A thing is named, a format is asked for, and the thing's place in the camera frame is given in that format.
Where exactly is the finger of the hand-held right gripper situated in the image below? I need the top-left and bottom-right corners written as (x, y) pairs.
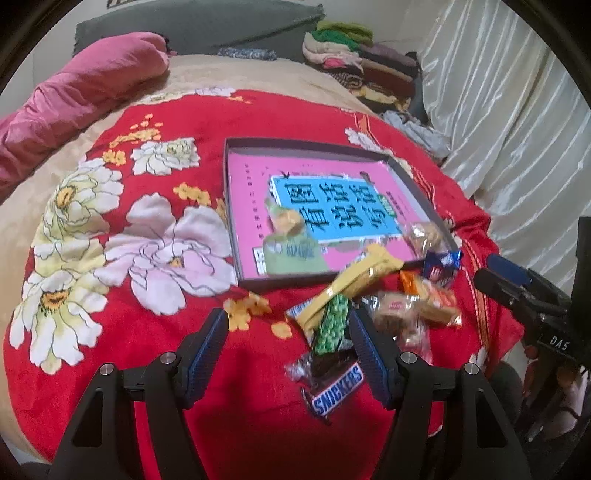
top-left (473, 268), bottom-right (568, 325)
top-left (487, 253), bottom-right (572, 308)

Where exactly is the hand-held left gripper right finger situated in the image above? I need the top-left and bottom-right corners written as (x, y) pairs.
top-left (348, 307), bottom-right (532, 480)

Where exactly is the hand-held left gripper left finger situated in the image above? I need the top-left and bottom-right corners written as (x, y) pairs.
top-left (48, 307), bottom-right (230, 480)

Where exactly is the clear round cookie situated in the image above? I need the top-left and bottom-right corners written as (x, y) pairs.
top-left (392, 323), bottom-right (433, 365)
top-left (369, 293), bottom-right (428, 333)

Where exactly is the green pea snack packet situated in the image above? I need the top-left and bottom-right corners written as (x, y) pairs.
top-left (310, 293), bottom-right (354, 356)

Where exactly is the brown chocolate bar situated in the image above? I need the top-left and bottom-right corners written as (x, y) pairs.
top-left (300, 360), bottom-right (365, 425)

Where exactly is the dark candy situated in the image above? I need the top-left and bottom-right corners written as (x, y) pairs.
top-left (284, 351), bottom-right (356, 385)

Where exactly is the orange cracker packet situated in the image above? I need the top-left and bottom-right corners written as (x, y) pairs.
top-left (398, 270), bottom-right (462, 328)

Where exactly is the yellow wafer bar packet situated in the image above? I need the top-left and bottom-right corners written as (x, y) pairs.
top-left (285, 244), bottom-right (404, 344)

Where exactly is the shallow grey cardboard box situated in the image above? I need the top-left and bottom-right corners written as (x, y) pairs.
top-left (223, 137), bottom-right (462, 292)

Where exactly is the blue snack packet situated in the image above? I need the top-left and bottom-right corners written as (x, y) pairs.
top-left (422, 249), bottom-right (464, 288)

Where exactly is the red floral blanket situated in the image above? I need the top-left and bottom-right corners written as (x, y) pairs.
top-left (2, 88), bottom-right (527, 480)

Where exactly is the clear bag of biscuits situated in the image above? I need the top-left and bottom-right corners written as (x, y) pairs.
top-left (404, 222), bottom-right (447, 258)

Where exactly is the white satin curtain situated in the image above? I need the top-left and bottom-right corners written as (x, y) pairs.
top-left (418, 0), bottom-right (591, 278)

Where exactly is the crumpled grey white cloth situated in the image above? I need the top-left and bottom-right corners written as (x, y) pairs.
top-left (383, 110), bottom-right (452, 161)

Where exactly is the pink and blue book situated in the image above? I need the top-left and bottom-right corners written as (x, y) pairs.
top-left (228, 150), bottom-right (428, 280)

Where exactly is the stack of folded clothes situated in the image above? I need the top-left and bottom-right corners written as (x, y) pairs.
top-left (302, 19), bottom-right (422, 114)

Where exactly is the pink pillow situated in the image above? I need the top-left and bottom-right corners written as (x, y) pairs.
top-left (0, 32), bottom-right (172, 195)

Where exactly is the blue patterned cloth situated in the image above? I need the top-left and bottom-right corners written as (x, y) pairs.
top-left (217, 46), bottom-right (278, 62)

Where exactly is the grey cushion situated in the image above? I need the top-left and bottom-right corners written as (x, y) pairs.
top-left (71, 0), bottom-right (326, 58)

